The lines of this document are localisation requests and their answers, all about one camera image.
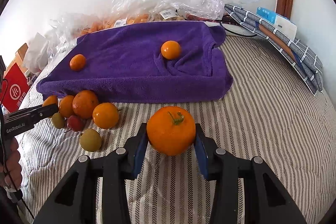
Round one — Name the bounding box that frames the red paper bag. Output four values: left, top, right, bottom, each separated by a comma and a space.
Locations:
3, 62, 30, 112

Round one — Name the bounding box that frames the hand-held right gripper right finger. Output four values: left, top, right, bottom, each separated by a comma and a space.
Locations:
194, 124, 308, 224

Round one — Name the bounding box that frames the striped bedsheet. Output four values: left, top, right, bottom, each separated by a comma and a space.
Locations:
14, 34, 336, 224

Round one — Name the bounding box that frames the small green fruit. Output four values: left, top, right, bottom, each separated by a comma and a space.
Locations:
80, 128, 102, 152
51, 112, 66, 129

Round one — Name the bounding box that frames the cardboard box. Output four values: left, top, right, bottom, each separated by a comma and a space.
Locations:
14, 43, 29, 63

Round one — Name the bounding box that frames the blue white tissue pack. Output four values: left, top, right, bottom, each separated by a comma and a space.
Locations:
256, 6, 298, 40

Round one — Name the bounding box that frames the small red fruit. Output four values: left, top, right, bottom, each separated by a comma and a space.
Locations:
64, 115, 87, 133

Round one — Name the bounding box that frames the small orange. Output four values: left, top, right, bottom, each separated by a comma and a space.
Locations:
92, 102, 120, 130
42, 95, 59, 118
58, 95, 75, 118
161, 41, 182, 60
70, 54, 87, 72

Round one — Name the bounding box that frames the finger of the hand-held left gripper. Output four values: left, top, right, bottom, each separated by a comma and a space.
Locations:
29, 104, 59, 124

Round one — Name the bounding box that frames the large orange with green stem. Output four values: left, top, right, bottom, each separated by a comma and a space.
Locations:
146, 106, 196, 156

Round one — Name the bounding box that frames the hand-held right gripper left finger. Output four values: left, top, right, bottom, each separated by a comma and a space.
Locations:
34, 123, 148, 224

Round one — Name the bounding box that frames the person's left hand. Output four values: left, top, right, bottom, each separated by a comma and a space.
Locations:
0, 138, 23, 188

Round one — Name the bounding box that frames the folded grey checked cloth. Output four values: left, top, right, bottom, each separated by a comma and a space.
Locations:
224, 4, 324, 95

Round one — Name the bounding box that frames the purple towel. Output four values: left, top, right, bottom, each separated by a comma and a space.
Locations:
36, 21, 234, 104

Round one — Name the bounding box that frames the speckled orange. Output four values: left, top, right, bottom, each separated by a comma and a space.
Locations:
72, 90, 99, 119

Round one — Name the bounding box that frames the white plastic bag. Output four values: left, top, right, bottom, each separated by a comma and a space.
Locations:
22, 32, 50, 73

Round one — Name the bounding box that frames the white flat object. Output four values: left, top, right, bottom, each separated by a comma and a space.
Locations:
222, 22, 256, 38

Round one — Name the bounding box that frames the plastic bag of oranges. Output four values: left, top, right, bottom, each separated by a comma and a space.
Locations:
49, 10, 158, 56

